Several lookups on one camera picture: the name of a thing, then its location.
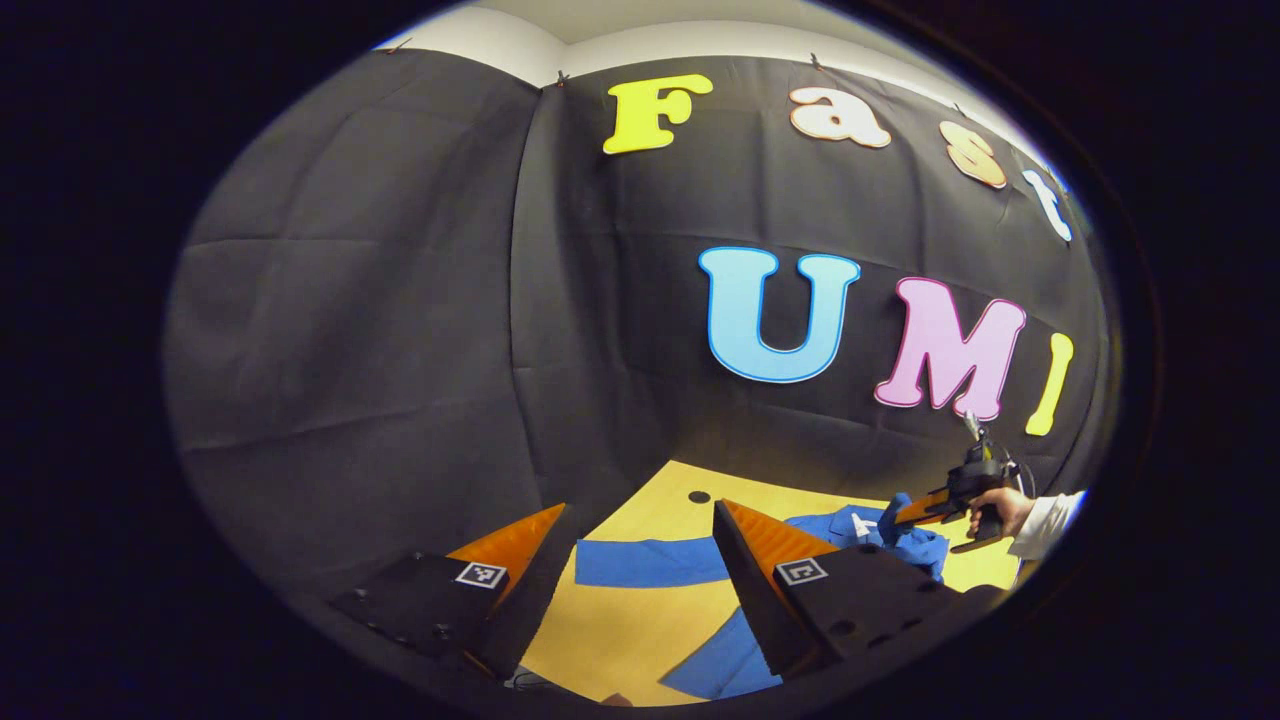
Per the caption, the blue button-up shirt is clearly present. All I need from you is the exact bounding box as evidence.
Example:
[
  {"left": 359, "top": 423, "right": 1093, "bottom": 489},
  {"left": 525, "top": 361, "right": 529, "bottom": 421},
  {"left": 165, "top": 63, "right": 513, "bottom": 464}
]
[{"left": 575, "top": 492, "right": 951, "bottom": 701}]

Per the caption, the black backdrop cloth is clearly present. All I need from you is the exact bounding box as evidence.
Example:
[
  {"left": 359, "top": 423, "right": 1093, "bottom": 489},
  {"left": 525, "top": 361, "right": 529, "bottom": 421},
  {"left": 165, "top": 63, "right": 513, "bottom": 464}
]
[{"left": 163, "top": 48, "right": 1121, "bottom": 641}]

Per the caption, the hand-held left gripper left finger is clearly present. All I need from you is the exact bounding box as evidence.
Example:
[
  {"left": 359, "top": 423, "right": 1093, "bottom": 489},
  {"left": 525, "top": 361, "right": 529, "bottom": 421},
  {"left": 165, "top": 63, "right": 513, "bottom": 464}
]
[{"left": 330, "top": 502, "right": 579, "bottom": 683}]

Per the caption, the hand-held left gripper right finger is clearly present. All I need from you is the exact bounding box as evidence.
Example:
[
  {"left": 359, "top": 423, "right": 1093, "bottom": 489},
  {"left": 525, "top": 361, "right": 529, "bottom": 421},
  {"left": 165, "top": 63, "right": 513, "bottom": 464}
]
[{"left": 712, "top": 498, "right": 1006, "bottom": 679}]

